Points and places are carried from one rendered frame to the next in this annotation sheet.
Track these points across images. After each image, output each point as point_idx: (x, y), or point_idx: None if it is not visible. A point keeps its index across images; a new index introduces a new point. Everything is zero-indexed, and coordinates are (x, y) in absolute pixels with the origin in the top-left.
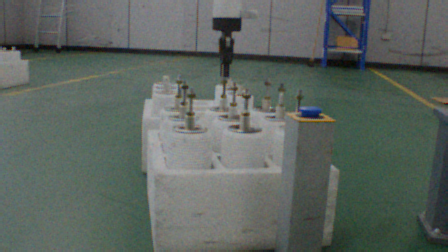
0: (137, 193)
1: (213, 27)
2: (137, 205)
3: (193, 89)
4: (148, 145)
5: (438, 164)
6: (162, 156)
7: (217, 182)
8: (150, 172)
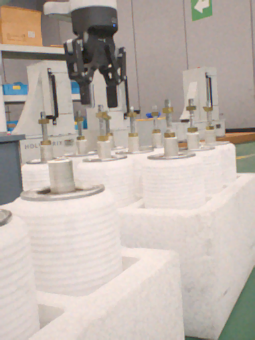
0: (240, 338)
1: (117, 26)
2: (252, 310)
3: (206, 103)
4: (221, 224)
5: (8, 180)
6: (234, 181)
7: None
8: (242, 219)
